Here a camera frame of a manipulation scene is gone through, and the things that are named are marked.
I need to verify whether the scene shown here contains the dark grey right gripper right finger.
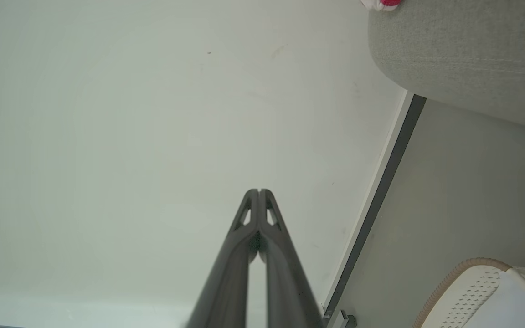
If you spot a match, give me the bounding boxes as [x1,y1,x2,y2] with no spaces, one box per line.
[258,189,326,328]

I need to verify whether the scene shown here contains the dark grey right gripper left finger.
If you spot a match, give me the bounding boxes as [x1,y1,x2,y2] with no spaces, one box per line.
[184,189,260,328]

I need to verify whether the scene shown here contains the red and white fleece garment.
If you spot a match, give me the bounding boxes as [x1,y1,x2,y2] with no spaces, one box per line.
[359,0,402,12]

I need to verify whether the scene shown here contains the white laundry basket tan rim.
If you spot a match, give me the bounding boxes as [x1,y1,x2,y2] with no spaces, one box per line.
[411,258,525,328]

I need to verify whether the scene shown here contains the grey and white baseboard strip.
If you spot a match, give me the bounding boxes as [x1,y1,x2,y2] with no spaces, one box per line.
[321,90,427,328]

